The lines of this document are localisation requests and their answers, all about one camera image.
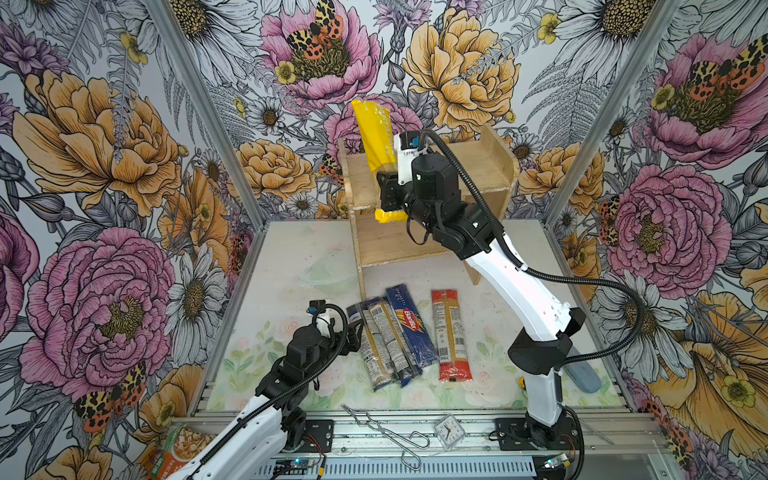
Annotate Ankara spaghetti bag right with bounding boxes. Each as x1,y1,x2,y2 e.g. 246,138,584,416
365,297,422,387

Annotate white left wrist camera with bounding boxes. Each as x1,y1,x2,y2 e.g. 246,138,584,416
307,300,336,337

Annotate Ankara spaghetti bag left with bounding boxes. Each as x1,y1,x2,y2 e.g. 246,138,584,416
346,303,396,392

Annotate aluminium corner post left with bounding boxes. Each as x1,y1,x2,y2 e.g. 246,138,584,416
147,1,267,233

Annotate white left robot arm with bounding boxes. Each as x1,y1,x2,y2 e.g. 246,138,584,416
170,321,363,479

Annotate small white clock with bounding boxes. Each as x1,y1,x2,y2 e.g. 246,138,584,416
434,414,466,450

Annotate aluminium corner post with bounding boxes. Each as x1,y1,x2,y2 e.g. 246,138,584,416
147,1,267,233
543,1,681,227

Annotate grey blue oval pad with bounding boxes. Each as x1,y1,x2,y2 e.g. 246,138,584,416
564,361,602,394

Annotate red spaghetti bag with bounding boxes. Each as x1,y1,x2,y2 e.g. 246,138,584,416
431,289,473,382

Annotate blue Barilla spaghetti box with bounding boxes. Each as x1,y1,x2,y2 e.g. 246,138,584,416
386,284,439,369

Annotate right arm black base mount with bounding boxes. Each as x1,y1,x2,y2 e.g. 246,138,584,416
488,411,583,452

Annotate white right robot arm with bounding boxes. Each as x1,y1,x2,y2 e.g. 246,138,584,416
375,153,585,433

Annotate ankara spaghetti bag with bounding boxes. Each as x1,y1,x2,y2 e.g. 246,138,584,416
365,297,422,387
346,303,396,392

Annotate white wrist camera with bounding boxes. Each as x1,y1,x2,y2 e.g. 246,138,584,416
393,130,428,185
307,300,336,337

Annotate aluminium corner post right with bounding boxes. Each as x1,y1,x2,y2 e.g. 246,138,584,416
543,1,681,227

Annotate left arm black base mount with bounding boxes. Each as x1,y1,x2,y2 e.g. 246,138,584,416
283,419,335,454

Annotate wooden two-tier shelf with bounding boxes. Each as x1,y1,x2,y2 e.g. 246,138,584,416
338,126,520,298

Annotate yellow spaghetti bag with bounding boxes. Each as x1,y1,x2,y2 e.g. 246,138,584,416
351,100,406,223

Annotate white slotted cable duct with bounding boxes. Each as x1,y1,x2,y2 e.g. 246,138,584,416
251,457,538,480

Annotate metal wire tongs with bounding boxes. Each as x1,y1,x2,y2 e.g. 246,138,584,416
341,404,431,471

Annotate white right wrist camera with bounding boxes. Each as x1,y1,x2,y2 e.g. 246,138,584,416
393,130,428,185

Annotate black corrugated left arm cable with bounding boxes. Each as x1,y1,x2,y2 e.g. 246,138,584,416
197,302,350,466

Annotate orange instant noodle packet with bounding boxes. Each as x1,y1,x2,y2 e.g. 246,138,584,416
146,424,214,479

